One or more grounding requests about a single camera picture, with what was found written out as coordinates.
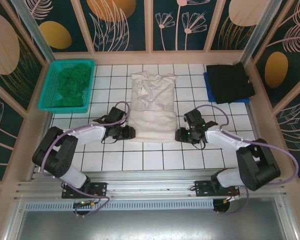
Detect aluminium corner post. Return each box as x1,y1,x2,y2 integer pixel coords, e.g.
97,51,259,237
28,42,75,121
239,0,277,63
11,0,55,62

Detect aluminium frame rail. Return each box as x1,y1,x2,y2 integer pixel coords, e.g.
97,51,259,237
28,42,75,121
13,169,287,201

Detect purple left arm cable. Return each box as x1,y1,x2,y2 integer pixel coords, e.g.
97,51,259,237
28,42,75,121
41,101,130,217

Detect teal plastic basket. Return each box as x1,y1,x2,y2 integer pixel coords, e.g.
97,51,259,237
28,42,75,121
37,59,96,115

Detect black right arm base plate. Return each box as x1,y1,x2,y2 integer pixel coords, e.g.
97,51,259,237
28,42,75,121
194,180,241,198

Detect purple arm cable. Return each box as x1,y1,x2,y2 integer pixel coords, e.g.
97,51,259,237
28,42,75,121
41,101,130,217
196,104,300,216

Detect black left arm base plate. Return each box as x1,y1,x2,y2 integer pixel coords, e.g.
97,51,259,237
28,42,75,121
61,181,108,200

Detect cream t-shirt with black print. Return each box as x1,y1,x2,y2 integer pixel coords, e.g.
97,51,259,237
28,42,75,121
126,71,178,144

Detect blue folded t-shirt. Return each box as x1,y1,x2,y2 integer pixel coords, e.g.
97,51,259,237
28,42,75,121
203,71,251,103

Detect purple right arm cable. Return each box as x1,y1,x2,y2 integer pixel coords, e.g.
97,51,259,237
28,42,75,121
196,104,300,216

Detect black folded t-shirt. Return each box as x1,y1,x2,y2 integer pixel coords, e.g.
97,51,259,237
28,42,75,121
206,62,256,105

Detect power wire with yellow connector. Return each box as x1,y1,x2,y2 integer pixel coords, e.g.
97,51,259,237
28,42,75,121
73,189,103,210
223,187,241,205

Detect grey metal panel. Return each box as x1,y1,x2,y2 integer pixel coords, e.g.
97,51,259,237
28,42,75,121
14,197,295,240

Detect green t-shirt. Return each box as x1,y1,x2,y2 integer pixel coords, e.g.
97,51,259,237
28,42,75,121
55,62,95,108

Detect slotted grey cable duct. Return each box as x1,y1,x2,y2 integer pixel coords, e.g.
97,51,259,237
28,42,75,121
24,199,215,211

